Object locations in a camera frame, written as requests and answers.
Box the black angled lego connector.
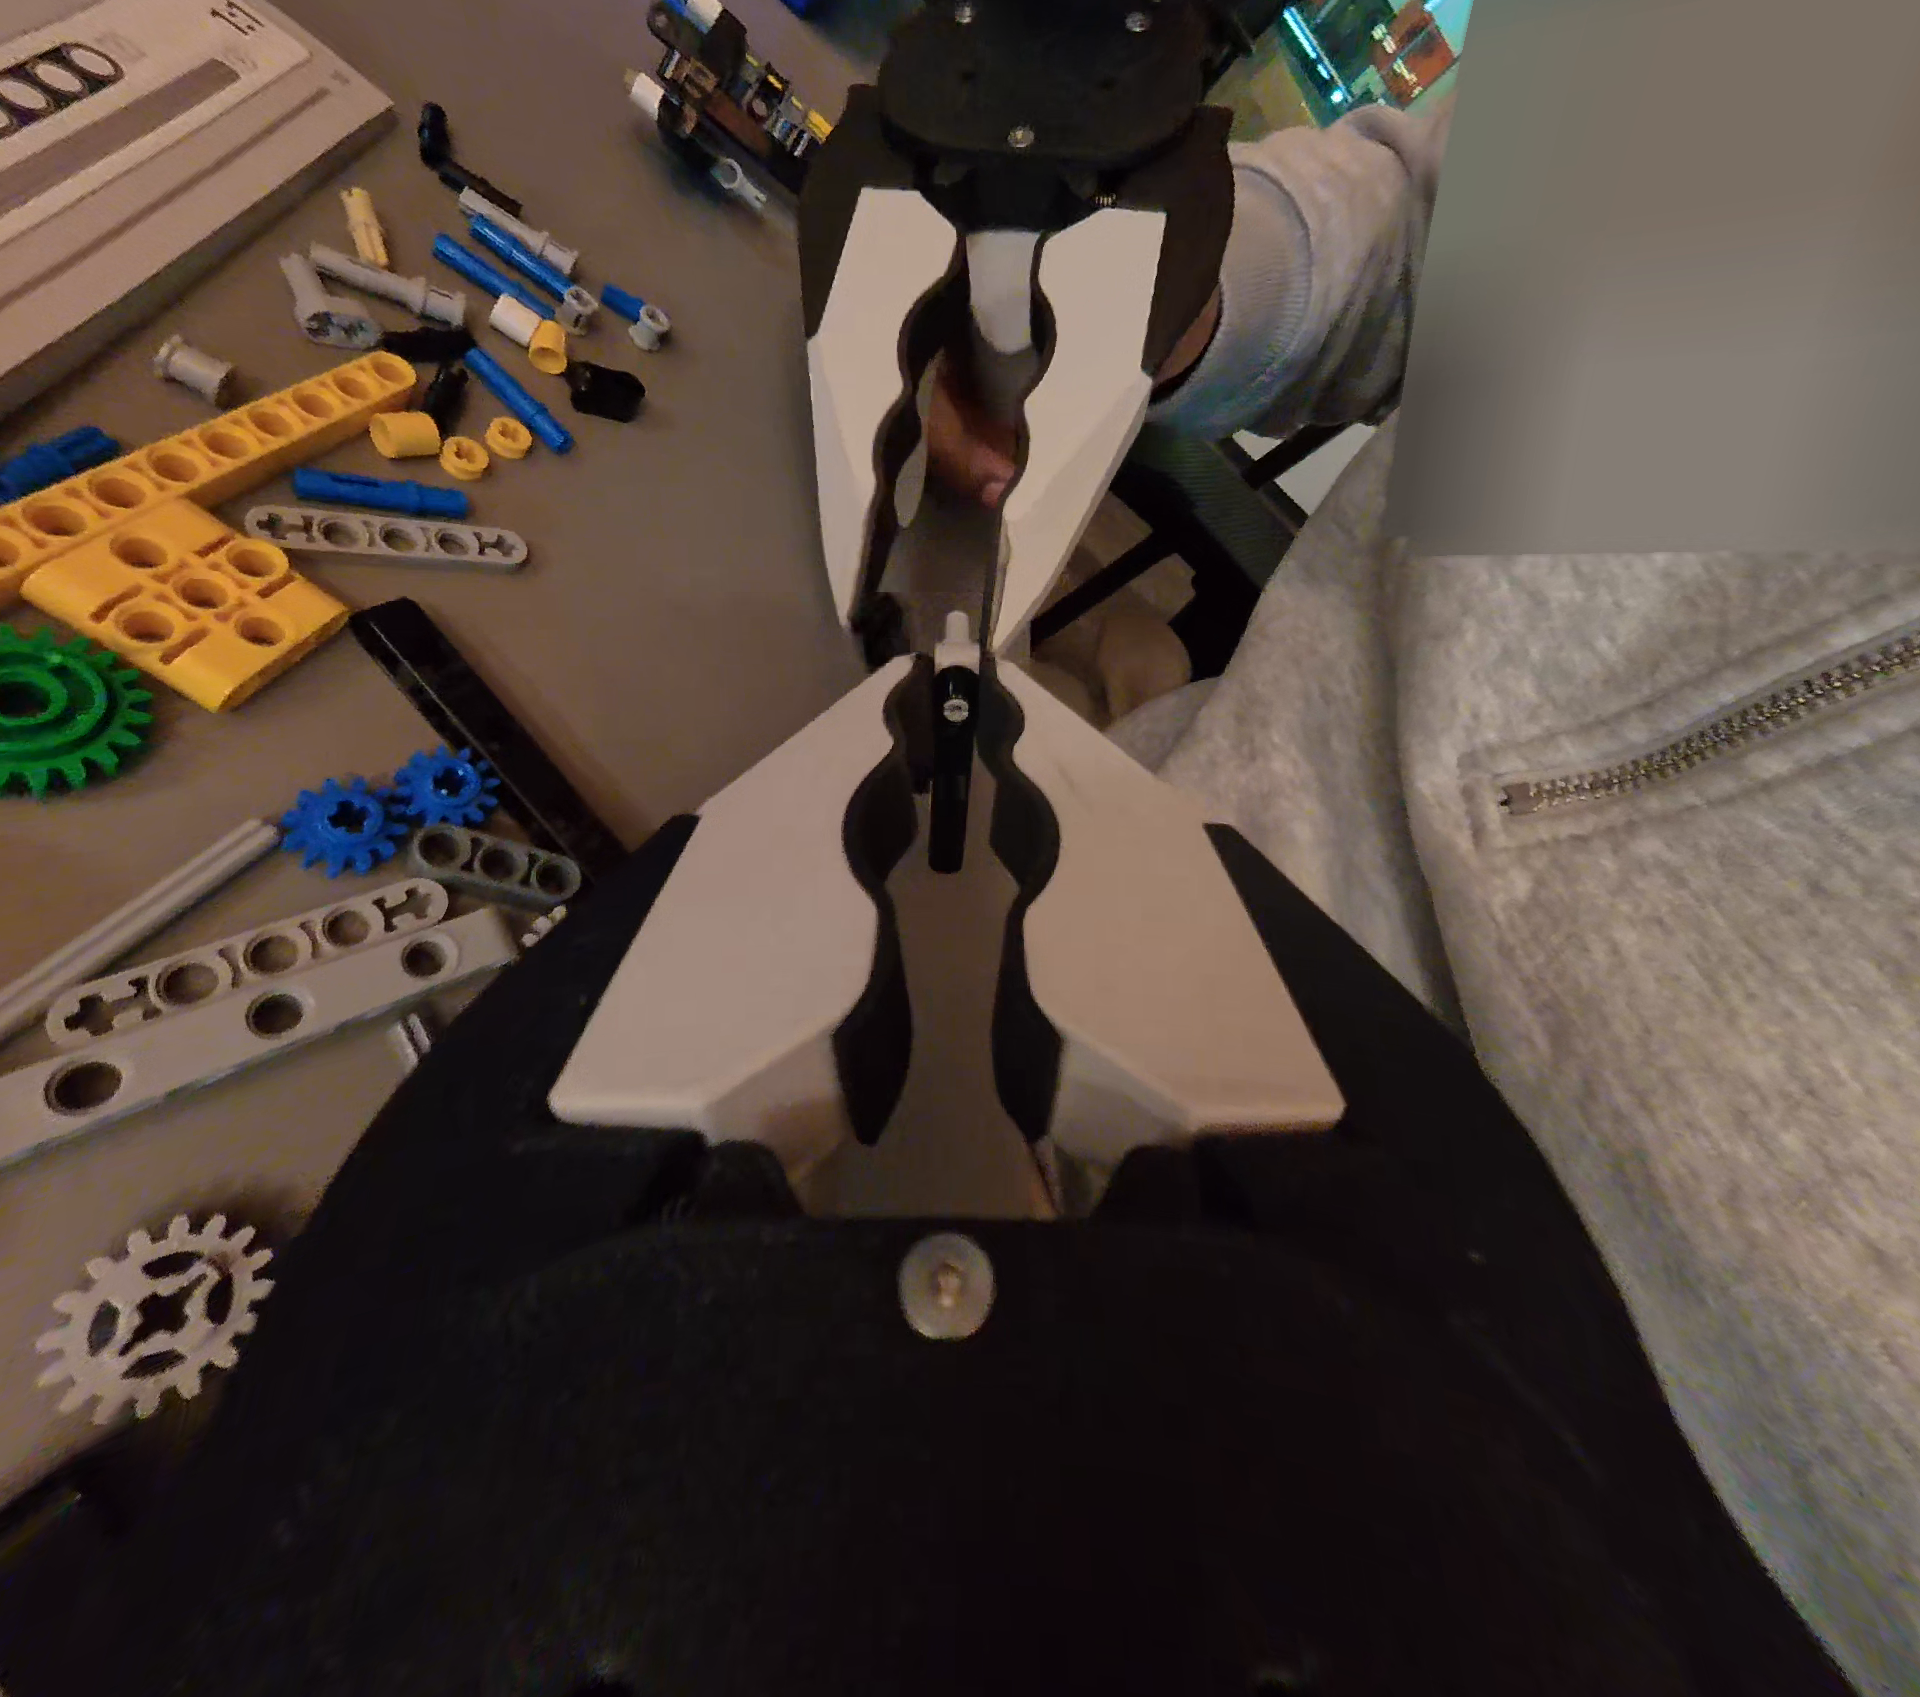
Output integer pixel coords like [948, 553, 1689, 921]
[418, 97, 523, 214]

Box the long grey lego axle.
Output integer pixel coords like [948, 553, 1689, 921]
[0, 819, 287, 1042]

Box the person in grey hoodie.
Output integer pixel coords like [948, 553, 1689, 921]
[1110, 423, 1920, 1697]

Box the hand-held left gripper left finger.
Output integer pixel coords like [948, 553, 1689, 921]
[547, 653, 963, 1188]

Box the person's right hand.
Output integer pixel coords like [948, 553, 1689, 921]
[918, 355, 1033, 514]

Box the black lego axle white tip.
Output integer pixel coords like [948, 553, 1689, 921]
[925, 609, 993, 876]

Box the long thin grey lego liftarm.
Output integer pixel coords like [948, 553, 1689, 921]
[48, 882, 456, 1047]

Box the green lego gear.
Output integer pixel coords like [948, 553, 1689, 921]
[0, 622, 161, 799]

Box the grey lego crank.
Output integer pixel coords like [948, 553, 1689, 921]
[281, 242, 466, 351]

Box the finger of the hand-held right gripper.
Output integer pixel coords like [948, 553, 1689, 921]
[802, 182, 969, 670]
[982, 209, 1171, 657]

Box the blue lego connector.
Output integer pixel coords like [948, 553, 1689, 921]
[0, 425, 123, 500]

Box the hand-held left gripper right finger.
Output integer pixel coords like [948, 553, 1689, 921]
[967, 653, 1345, 1196]

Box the long yellow lego beam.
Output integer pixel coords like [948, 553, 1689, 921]
[0, 351, 418, 605]

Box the small black lego assembly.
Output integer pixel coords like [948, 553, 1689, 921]
[622, 0, 835, 203]

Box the short grey lego beam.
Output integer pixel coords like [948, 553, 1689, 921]
[406, 823, 585, 906]

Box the black chair frame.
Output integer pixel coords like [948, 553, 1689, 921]
[1037, 438, 1312, 681]

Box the long black lego beam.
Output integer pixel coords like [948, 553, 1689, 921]
[349, 600, 626, 876]

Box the white and yellow lego pin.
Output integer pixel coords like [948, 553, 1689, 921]
[488, 294, 577, 373]

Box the person's right forearm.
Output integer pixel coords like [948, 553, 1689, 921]
[1146, 106, 1450, 442]

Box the long blue lego pin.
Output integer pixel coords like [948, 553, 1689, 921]
[293, 467, 469, 526]

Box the large white lego gear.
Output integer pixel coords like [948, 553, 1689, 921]
[33, 1213, 278, 1428]

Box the lego instruction booklet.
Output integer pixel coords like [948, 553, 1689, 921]
[0, 0, 398, 415]

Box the thick grey lego beam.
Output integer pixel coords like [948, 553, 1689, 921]
[0, 904, 530, 1168]

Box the small blue lego gear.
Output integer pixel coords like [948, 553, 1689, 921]
[386, 745, 502, 837]
[278, 776, 396, 882]

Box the blue lego axle pin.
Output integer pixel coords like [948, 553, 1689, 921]
[463, 343, 577, 455]

